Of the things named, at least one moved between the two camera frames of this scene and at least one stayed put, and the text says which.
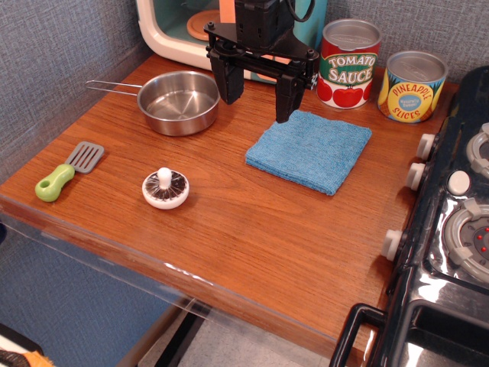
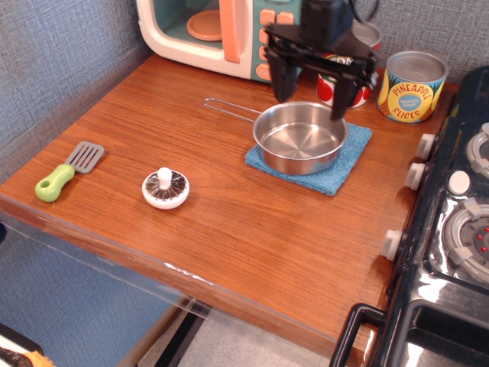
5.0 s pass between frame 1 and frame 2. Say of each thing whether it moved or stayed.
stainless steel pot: moved
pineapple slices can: stayed
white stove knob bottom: stayed
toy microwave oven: stayed
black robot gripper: moved
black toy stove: stayed
